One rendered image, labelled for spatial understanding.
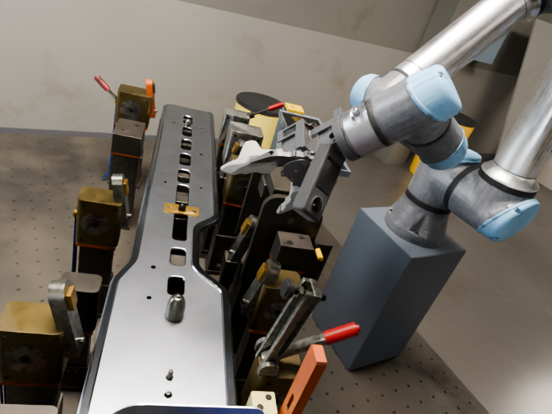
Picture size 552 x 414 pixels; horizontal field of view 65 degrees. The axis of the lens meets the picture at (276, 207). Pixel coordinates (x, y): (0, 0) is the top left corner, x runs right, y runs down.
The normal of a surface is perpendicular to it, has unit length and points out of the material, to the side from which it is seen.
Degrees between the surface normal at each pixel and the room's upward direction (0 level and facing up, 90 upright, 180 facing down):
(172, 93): 90
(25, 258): 0
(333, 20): 90
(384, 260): 90
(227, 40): 90
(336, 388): 0
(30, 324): 0
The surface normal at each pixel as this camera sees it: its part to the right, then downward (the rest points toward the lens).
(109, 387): 0.28, -0.82
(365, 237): -0.85, 0.04
